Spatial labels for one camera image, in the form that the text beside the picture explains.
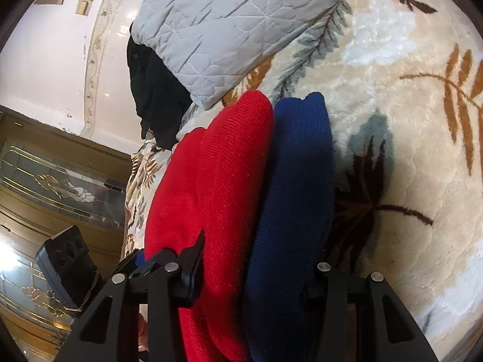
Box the red and blue sweater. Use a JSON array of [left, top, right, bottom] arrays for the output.
[[144, 91, 334, 361]]

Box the black clothes pile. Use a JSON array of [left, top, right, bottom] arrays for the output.
[[127, 38, 192, 150]]

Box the person hand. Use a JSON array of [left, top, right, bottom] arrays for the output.
[[138, 313, 148, 351]]

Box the wooden glass door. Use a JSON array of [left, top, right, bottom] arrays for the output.
[[1, 107, 131, 361]]

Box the grey quilted pillow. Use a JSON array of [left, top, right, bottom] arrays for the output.
[[131, 0, 340, 110]]

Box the leaf pattern blanket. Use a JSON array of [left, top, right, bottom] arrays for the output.
[[122, 0, 483, 362]]

